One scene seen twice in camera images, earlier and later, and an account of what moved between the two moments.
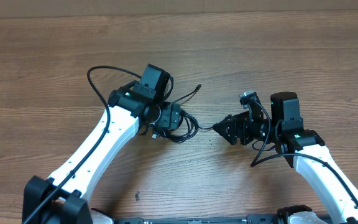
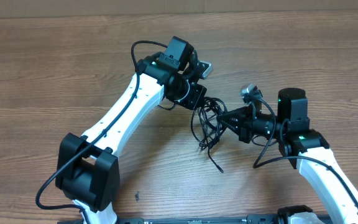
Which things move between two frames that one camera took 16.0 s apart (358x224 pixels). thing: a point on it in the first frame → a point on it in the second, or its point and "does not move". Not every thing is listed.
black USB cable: [189, 127] → [206, 129]
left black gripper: [168, 120] → [197, 98]
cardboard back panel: [36, 9] does not move
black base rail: [250, 219] does not move
